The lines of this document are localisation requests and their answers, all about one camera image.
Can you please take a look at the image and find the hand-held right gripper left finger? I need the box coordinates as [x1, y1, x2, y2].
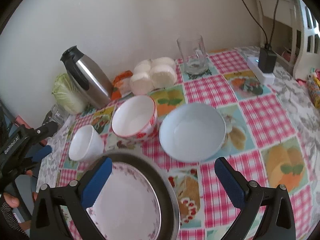
[30, 156, 113, 240]

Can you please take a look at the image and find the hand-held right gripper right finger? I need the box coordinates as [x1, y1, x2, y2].
[214, 157, 296, 240]

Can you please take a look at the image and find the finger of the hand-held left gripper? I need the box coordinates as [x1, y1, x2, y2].
[25, 145, 52, 167]
[32, 121, 58, 143]

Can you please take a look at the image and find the floral rimmed round plate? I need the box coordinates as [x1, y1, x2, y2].
[86, 162, 162, 240]

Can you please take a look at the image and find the small white cup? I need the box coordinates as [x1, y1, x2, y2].
[68, 125, 105, 162]

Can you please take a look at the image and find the light blue bowl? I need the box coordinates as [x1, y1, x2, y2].
[159, 103, 227, 162]

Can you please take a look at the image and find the stainless steel basin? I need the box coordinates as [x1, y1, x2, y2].
[100, 152, 181, 240]

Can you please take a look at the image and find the strawberry print bowl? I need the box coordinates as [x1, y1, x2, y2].
[111, 95, 158, 140]

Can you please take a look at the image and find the person's left forearm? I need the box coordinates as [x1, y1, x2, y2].
[0, 201, 30, 240]

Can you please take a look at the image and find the person's left hand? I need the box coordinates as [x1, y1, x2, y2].
[2, 192, 20, 208]

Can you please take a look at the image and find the small glass jar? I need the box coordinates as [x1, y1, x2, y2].
[42, 104, 69, 127]

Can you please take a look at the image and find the pink padded strip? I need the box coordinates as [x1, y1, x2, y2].
[15, 116, 48, 147]

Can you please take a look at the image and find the napa cabbage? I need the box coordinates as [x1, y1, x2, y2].
[52, 73, 87, 115]

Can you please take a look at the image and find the dark blue chair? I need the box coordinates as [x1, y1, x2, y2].
[14, 172, 34, 222]

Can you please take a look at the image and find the stainless steel thermos jug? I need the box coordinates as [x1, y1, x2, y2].
[60, 45, 113, 110]

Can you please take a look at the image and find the orange snack packet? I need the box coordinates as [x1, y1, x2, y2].
[111, 70, 134, 100]

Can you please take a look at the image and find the white power strip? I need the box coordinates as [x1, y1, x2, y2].
[247, 56, 275, 84]

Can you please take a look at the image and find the bag of steamed buns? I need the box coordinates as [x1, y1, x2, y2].
[129, 57, 177, 96]

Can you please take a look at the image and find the yellow snack packet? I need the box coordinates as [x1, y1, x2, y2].
[307, 74, 320, 108]

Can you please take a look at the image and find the black charger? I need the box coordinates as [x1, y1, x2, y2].
[258, 44, 277, 73]

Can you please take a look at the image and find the clear glass mug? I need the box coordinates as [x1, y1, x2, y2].
[177, 35, 209, 75]

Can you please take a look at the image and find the white chair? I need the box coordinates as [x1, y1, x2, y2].
[254, 0, 320, 80]

